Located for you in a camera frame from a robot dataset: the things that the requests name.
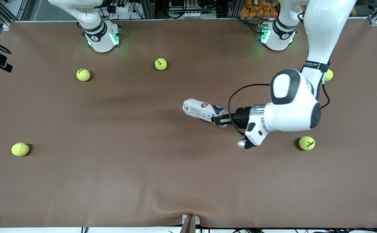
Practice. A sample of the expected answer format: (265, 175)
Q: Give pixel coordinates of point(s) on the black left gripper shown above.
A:
(241, 117)

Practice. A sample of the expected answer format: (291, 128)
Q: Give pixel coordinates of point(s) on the white tennis ball can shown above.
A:
(198, 110)

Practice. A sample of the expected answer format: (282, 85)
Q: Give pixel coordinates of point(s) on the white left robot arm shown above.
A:
(292, 106)

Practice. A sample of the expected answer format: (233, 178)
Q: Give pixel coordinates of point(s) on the yellow-green tennis ball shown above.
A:
(160, 64)
(20, 149)
(83, 74)
(329, 75)
(306, 143)

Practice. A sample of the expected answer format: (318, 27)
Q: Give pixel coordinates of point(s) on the green-lit control box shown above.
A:
(114, 38)
(262, 34)

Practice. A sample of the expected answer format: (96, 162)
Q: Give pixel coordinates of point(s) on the bag of orange items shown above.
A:
(256, 8)

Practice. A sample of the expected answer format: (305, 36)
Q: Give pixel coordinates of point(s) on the brown table mat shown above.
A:
(111, 178)

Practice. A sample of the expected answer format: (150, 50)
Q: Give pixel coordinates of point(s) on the grey metal bracket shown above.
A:
(197, 220)

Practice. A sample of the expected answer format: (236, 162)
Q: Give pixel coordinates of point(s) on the brown camera post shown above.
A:
(188, 226)

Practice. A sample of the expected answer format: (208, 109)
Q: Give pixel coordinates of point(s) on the aluminium frame post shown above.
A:
(235, 8)
(148, 8)

